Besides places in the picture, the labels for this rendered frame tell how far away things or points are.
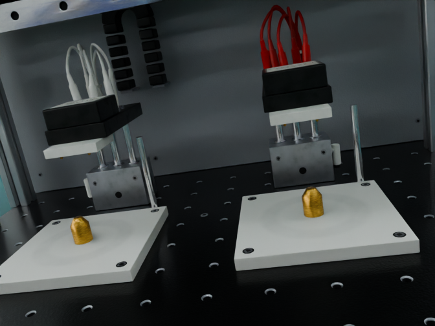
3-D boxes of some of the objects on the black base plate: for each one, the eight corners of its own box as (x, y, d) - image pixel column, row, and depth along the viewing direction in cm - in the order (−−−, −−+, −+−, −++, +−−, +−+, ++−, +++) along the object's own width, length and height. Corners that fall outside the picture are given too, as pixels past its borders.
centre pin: (325, 216, 42) (322, 190, 41) (304, 218, 42) (301, 193, 41) (322, 208, 44) (319, 183, 43) (303, 211, 44) (300, 185, 43)
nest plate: (420, 253, 35) (419, 239, 34) (235, 271, 37) (233, 258, 37) (375, 189, 49) (374, 179, 49) (243, 205, 51) (242, 195, 51)
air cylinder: (334, 181, 54) (330, 138, 52) (274, 189, 55) (268, 147, 54) (329, 169, 59) (325, 129, 57) (274, 176, 60) (268, 138, 58)
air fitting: (342, 167, 54) (340, 144, 54) (333, 169, 55) (330, 145, 54) (340, 165, 55) (338, 142, 55) (331, 166, 56) (329, 143, 55)
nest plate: (133, 281, 38) (129, 269, 38) (-20, 297, 41) (-24, 285, 40) (168, 215, 53) (166, 205, 52) (54, 228, 55) (52, 219, 55)
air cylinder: (148, 204, 57) (139, 165, 56) (95, 211, 59) (85, 173, 57) (157, 191, 62) (149, 154, 61) (108, 198, 63) (99, 162, 62)
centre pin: (89, 243, 45) (82, 220, 45) (71, 245, 46) (65, 222, 45) (96, 235, 47) (89, 212, 46) (79, 237, 47) (72, 215, 47)
